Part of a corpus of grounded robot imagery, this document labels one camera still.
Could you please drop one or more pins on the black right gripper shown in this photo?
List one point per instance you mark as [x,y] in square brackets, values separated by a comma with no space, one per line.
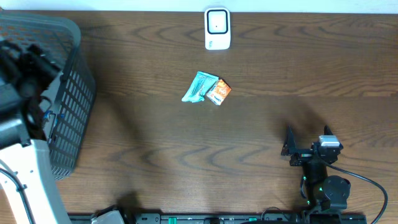
[290,149]

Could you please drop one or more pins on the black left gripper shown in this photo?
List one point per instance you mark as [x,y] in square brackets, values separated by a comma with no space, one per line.
[8,53]

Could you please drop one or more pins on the small orange snack box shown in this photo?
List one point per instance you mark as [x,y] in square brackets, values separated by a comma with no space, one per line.
[218,92]

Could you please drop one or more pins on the teal snack packet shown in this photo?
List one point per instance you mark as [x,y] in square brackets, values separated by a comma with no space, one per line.
[199,87]

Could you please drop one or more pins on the blue Oreo cookie pack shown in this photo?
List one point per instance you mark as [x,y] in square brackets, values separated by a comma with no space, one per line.
[50,114]

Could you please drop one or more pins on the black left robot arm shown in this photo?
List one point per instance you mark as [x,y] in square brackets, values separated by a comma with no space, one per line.
[29,184]

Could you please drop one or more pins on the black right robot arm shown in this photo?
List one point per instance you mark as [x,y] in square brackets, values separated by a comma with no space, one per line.
[325,194]

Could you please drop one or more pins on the grey plastic mesh basket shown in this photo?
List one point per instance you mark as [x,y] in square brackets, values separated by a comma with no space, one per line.
[71,93]

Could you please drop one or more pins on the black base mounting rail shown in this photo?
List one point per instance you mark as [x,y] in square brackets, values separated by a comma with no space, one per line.
[272,217]

